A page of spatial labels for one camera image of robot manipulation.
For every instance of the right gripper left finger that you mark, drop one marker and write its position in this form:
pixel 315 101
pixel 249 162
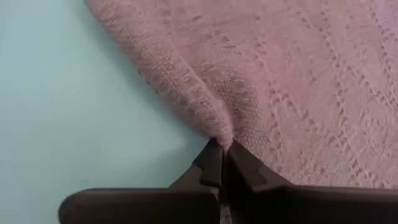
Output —
pixel 149 207

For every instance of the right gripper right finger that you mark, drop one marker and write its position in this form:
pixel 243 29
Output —
pixel 311 207

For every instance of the grey terry towel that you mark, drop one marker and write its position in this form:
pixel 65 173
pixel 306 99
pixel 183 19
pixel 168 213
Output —
pixel 280 77

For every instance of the green table mat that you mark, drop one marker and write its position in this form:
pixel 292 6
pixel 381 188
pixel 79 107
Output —
pixel 62 93

